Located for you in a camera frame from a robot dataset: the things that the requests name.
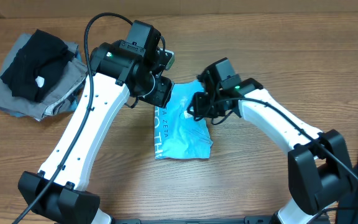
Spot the light blue printed t-shirt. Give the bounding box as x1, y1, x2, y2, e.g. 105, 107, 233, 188
154, 81, 213, 159

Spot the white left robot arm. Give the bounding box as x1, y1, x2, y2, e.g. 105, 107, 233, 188
18, 21, 174, 224

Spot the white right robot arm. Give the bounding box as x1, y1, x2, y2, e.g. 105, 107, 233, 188
187, 58, 356, 223

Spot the teal folded garment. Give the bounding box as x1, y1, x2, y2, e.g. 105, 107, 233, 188
68, 51, 83, 111

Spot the grey folded garment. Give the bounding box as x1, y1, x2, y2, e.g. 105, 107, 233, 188
0, 34, 87, 121

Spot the black folded garment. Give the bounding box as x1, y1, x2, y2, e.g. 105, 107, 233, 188
1, 29, 75, 102

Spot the black table edge rail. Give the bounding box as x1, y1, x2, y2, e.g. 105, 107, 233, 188
112, 215, 280, 224

